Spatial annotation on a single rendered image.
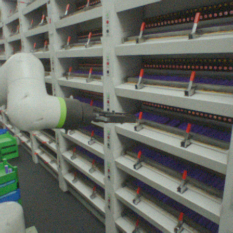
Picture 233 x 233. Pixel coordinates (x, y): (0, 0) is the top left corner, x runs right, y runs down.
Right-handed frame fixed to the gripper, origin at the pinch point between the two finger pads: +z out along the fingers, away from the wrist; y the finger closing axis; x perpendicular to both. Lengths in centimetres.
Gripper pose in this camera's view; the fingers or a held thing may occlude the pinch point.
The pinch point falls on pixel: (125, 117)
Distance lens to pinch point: 81.9
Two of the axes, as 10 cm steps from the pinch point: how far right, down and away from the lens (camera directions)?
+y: 6.2, 1.9, -7.6
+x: 1.6, -9.8, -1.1
